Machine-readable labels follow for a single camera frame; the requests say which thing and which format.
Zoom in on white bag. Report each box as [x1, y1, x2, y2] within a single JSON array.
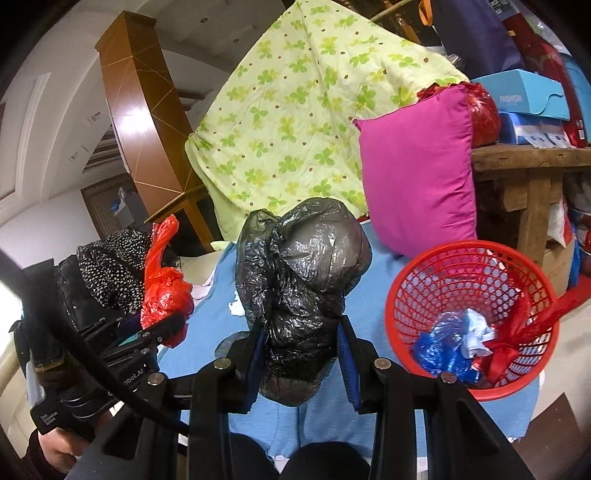
[[463, 308, 497, 358]]

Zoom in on green floral blanket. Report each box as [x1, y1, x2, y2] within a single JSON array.
[[185, 0, 472, 243]]

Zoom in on wooden stair railing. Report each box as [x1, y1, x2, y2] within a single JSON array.
[[342, 0, 435, 47]]

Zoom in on shiny red plastic bag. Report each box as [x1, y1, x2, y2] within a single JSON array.
[[418, 82, 502, 148]]

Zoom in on person's left hand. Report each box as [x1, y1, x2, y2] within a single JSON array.
[[28, 427, 81, 476]]

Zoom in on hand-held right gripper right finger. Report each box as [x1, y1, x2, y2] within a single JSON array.
[[338, 315, 539, 480]]

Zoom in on black plastic bag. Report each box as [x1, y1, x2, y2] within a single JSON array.
[[235, 198, 374, 408]]

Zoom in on black white-spotted cloth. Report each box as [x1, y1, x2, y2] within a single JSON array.
[[76, 228, 160, 310]]

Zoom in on blue blanket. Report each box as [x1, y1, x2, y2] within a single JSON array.
[[157, 219, 541, 462]]

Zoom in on light blue box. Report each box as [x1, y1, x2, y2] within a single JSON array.
[[471, 69, 571, 121]]

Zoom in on navy bag with orange handles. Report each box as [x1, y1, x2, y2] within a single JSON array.
[[418, 0, 527, 70]]

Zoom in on cardboard box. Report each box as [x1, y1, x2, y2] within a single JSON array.
[[540, 235, 578, 296]]

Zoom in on red gift bag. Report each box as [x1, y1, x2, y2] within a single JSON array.
[[503, 14, 591, 148]]

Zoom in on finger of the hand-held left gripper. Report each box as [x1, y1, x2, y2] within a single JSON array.
[[99, 313, 190, 365]]

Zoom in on person's dark trousers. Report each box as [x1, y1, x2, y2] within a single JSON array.
[[226, 434, 375, 480]]

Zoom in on wooden door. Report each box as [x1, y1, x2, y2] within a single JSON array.
[[81, 180, 139, 236]]

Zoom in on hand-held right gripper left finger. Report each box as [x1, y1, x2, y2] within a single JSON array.
[[69, 318, 269, 480]]

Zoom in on white and blue printed box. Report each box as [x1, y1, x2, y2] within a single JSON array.
[[499, 113, 571, 149]]

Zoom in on red mesh basket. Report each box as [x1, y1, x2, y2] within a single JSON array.
[[385, 240, 561, 401]]

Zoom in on pink pillow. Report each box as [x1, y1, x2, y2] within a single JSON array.
[[353, 83, 478, 259]]

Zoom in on black cable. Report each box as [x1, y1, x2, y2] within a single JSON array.
[[0, 251, 192, 437]]

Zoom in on blue plastic bag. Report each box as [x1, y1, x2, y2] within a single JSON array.
[[412, 311, 476, 384]]

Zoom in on wooden table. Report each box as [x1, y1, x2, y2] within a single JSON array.
[[471, 143, 591, 268]]

